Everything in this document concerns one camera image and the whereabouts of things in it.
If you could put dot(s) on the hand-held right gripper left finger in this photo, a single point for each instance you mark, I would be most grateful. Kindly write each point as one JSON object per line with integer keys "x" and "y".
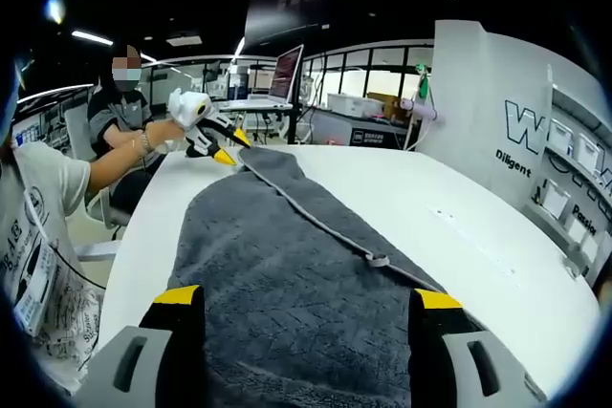
{"x": 177, "y": 331}

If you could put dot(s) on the group of white storage bins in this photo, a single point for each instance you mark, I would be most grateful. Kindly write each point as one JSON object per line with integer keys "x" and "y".
{"x": 581, "y": 147}

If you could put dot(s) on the large hanging dark screen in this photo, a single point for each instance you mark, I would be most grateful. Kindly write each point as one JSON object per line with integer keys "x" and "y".
{"x": 287, "y": 2}

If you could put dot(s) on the white chest device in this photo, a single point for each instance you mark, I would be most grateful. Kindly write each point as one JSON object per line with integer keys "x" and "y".
{"x": 36, "y": 293}

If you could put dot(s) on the person's left hand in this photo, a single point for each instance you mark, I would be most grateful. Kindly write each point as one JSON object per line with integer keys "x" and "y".
{"x": 167, "y": 132}

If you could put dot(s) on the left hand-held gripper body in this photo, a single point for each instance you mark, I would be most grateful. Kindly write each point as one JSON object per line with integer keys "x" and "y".
{"x": 189, "y": 107}

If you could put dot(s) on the computer monitor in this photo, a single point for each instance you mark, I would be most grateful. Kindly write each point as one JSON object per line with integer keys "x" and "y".
{"x": 287, "y": 73}

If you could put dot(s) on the person's white printed shirt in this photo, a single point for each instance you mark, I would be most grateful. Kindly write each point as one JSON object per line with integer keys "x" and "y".
{"x": 52, "y": 178}

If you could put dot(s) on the grey metal shelf rack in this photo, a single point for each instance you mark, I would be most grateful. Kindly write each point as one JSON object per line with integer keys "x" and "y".
{"x": 581, "y": 102}

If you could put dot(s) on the grey fluffy towel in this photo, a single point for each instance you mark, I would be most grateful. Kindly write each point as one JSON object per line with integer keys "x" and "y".
{"x": 287, "y": 284}

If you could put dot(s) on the green hanging object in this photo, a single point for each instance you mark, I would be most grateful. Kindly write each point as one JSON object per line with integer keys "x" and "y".
{"x": 423, "y": 85}

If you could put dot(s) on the white standing desk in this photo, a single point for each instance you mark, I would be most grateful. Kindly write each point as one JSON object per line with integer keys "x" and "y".
{"x": 258, "y": 104}

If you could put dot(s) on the dark counter cabinet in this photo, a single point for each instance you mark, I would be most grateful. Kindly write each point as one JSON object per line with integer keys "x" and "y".
{"x": 334, "y": 131}

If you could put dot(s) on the white plastic crate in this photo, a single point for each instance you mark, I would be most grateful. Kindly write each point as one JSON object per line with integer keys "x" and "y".
{"x": 354, "y": 103}

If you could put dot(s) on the pink roll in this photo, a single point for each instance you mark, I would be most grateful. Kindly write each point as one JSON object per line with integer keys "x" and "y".
{"x": 418, "y": 108}

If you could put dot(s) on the white table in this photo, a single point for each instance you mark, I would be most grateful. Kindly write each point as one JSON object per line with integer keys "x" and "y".
{"x": 406, "y": 198}

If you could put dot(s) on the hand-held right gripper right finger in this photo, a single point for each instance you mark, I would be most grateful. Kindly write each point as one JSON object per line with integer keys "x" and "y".
{"x": 440, "y": 341}

